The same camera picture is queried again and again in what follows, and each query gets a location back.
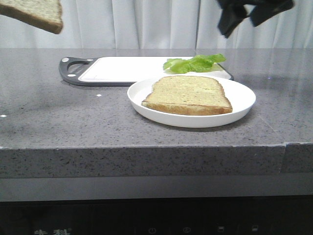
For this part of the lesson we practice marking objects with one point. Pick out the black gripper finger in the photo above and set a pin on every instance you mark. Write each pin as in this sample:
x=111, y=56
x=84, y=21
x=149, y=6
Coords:
x=268, y=9
x=233, y=13

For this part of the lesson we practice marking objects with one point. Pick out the green lettuce leaf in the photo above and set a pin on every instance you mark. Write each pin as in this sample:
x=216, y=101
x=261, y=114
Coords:
x=198, y=63

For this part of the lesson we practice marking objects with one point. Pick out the white round plate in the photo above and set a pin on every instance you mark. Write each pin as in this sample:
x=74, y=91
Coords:
x=240, y=96

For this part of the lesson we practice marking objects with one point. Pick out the white curtain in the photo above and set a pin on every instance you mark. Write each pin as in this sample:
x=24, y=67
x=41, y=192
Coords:
x=159, y=24

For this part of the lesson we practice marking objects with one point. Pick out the black appliance control panel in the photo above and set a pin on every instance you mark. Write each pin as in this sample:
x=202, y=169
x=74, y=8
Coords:
x=274, y=215

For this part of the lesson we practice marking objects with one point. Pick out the white grey cutting board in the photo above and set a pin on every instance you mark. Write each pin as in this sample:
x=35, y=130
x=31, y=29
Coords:
x=112, y=71

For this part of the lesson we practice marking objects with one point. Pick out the bread slice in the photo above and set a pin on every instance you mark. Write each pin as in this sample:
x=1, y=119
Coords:
x=43, y=14
x=188, y=95

